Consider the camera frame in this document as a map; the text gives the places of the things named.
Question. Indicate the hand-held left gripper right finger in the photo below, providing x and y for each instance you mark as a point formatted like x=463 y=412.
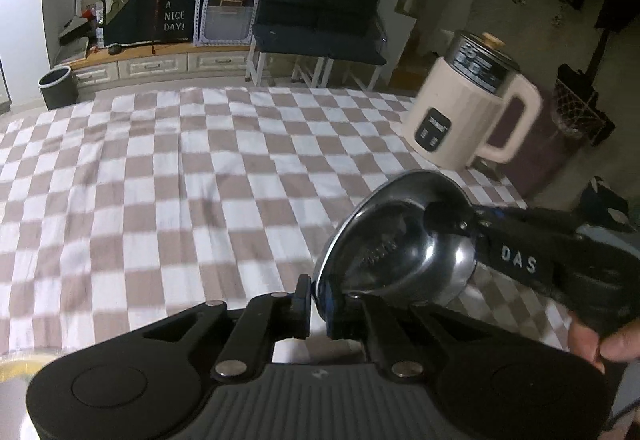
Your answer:
x=334 y=315

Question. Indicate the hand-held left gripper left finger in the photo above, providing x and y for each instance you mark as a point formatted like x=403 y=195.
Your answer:
x=301 y=305

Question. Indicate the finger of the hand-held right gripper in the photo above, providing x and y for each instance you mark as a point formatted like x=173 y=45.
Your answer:
x=492 y=215
x=450 y=220

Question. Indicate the round steel cup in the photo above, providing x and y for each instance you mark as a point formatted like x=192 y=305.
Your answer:
x=390 y=240

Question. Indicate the floral yellow-rimmed bowl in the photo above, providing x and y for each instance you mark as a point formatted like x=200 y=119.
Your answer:
x=15 y=365

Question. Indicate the person's right hand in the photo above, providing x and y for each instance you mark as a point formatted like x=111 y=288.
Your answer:
x=620 y=345

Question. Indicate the black bag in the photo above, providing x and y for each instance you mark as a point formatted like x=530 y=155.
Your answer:
x=605 y=205

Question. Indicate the dark maroon chair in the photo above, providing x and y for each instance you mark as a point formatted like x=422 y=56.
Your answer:
x=540 y=145

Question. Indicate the cream electric kettle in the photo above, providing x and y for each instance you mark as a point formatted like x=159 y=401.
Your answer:
x=460 y=110

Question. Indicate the checkered tablecloth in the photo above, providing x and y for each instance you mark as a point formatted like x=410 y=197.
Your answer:
x=175 y=180

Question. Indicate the dark cushioned chair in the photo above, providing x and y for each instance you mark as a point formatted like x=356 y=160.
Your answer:
x=320 y=20

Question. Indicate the white printed box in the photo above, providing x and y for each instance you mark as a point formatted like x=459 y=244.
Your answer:
x=225 y=17

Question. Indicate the grey trash bin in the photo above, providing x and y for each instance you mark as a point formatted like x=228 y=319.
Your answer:
x=57 y=87

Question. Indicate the black lettered banner cloth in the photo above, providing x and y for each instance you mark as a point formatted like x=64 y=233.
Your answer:
x=145 y=5

